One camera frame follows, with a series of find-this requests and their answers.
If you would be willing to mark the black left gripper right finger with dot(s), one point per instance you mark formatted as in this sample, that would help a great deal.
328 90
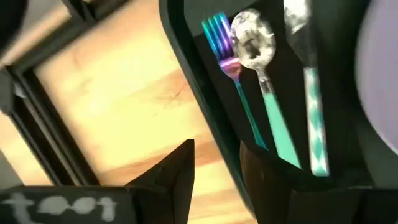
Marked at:
273 199

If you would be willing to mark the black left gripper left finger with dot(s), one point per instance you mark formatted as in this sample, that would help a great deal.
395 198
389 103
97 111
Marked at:
168 186

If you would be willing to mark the lavender plate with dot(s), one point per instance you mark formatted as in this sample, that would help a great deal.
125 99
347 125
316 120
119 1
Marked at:
382 77

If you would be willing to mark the dark green plastic tray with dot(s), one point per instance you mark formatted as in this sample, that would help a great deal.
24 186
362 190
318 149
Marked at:
217 130

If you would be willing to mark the black aluminium table frame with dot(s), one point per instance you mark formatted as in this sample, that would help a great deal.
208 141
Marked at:
65 146

